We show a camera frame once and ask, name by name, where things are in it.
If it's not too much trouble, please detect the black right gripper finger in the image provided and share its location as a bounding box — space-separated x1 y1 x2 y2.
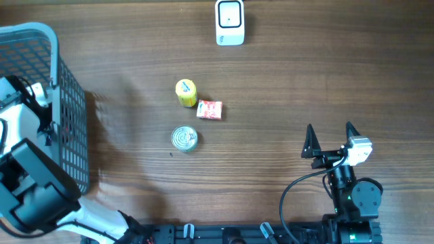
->
346 121 360 140
301 124 321 159

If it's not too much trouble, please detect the red white snack packet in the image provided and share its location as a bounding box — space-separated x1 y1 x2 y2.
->
196 100 222 120

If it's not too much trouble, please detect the round tin can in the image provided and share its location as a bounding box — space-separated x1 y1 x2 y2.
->
171 125 199 153

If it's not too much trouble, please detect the yellow mentos gum bottle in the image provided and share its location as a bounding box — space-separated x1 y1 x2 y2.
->
176 79 197 107

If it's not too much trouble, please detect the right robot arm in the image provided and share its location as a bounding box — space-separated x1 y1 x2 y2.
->
299 122 383 243

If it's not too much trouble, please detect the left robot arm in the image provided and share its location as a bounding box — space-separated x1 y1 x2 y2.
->
1 75 154 243

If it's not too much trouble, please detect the white barcode scanner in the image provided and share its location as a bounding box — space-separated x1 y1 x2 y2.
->
214 0 245 46

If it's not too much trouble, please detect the grey plastic shopping basket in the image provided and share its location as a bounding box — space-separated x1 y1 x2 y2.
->
1 22 90 195

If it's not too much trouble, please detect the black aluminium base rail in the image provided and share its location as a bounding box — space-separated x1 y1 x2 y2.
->
80 222 383 244

